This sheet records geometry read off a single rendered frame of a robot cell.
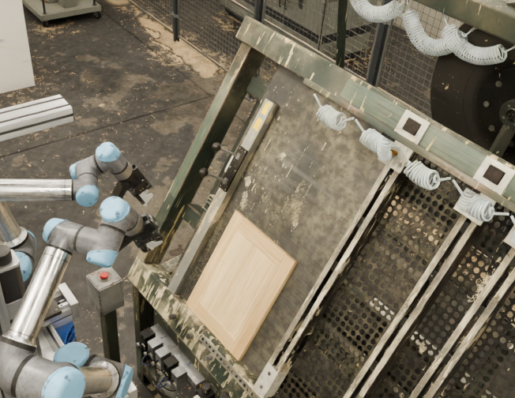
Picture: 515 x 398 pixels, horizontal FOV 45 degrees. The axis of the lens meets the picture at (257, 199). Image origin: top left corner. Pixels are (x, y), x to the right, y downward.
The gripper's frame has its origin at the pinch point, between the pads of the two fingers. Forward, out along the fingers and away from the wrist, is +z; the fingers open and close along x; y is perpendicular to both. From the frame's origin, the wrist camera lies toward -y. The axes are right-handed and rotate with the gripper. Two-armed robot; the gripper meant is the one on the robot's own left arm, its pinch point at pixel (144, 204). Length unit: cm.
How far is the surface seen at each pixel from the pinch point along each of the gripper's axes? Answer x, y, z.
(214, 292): -28.9, -1.2, 38.2
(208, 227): -10.9, 14.9, 24.4
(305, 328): -76, 15, 24
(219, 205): -10.5, 24.1, 18.7
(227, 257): -25.6, 12.6, 29.5
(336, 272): -74, 36, 12
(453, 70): -44, 128, 8
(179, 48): 363, 138, 227
